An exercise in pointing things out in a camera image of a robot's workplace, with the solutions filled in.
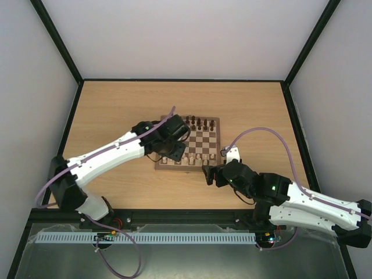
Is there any light blue cable duct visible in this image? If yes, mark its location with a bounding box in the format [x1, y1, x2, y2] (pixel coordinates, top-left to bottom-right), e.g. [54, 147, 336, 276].
[35, 232, 256, 245]

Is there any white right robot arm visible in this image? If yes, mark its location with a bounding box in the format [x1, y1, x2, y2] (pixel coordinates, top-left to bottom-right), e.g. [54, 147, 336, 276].
[202, 159, 371, 248]

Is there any wooden folding chess board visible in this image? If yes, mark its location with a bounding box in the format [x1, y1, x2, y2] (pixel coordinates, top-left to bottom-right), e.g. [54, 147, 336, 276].
[155, 115, 223, 173]

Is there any black aluminium frame rail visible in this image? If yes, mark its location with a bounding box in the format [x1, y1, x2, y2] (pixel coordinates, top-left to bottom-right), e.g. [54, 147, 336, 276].
[28, 208, 338, 226]

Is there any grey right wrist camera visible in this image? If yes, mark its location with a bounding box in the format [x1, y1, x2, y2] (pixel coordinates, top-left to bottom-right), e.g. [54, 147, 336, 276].
[221, 146, 241, 164]

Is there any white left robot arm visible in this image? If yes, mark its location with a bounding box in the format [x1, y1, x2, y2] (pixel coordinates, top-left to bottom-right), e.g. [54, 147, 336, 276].
[49, 115, 191, 221]

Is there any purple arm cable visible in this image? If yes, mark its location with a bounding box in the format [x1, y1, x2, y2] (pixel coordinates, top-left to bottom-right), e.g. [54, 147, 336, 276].
[225, 127, 372, 251]
[34, 106, 177, 278]

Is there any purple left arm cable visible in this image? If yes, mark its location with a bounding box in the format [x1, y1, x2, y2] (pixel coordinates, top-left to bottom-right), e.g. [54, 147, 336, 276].
[34, 106, 177, 278]

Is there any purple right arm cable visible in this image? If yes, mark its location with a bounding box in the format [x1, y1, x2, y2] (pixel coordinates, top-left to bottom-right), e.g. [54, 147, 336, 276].
[225, 127, 372, 251]

